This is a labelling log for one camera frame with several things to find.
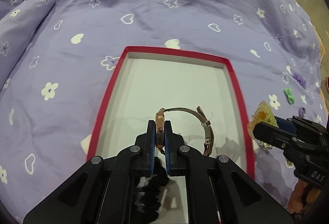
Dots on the person's right hand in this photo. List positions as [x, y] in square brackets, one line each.
[302, 197]

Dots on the gold mesh wristwatch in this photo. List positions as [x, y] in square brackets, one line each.
[198, 113]

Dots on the yellow claw hair clip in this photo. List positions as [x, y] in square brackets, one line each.
[264, 114]

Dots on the purple fabric flower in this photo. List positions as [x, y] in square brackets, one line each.
[299, 78]

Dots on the purple floral duvet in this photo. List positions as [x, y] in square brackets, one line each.
[58, 56]

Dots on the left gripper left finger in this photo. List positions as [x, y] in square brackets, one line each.
[101, 190]

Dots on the small purple hair clip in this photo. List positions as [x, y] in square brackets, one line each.
[302, 112]

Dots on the red shallow box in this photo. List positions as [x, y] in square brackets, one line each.
[146, 79]

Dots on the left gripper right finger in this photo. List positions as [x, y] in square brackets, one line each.
[218, 190]

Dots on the green braided band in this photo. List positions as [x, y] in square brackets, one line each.
[289, 164]

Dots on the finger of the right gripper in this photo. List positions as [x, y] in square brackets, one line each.
[276, 137]
[284, 124]

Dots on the green bow hair clip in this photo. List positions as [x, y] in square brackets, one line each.
[289, 96]

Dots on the black velvet scrunchie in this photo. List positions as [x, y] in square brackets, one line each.
[147, 202]

